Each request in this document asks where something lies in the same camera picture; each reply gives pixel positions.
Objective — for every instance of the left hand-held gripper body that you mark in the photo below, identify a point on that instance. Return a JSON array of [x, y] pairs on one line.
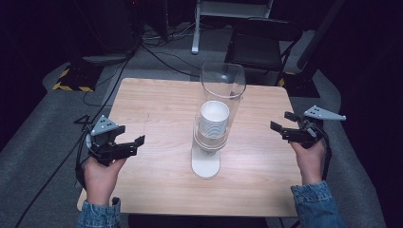
[[101, 126]]

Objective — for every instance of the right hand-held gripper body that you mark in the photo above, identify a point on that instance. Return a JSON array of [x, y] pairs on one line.
[[304, 134]]

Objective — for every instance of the person's right hand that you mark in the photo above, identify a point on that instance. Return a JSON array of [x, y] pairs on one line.
[[310, 164]]

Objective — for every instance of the person's left hand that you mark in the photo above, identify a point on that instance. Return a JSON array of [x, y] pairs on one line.
[[99, 180]]

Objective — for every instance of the stack of white paper cups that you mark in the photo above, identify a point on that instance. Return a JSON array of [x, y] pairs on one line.
[[214, 122]]

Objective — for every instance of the clear tube cup dispenser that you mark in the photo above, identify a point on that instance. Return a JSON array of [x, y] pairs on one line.
[[206, 164]]

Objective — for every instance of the black folding chair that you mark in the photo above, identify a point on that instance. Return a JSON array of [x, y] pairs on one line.
[[256, 47]]

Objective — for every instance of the dark slanted pole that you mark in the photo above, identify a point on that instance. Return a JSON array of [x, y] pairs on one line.
[[320, 34]]

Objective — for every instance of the dark equipment cabinet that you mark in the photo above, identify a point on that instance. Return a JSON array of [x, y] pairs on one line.
[[115, 25]]

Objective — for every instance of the white metal stand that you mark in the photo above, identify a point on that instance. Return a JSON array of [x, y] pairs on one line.
[[221, 8]]

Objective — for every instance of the black yellow striped base plate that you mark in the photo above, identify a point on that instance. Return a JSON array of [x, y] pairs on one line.
[[301, 85], [77, 79]]

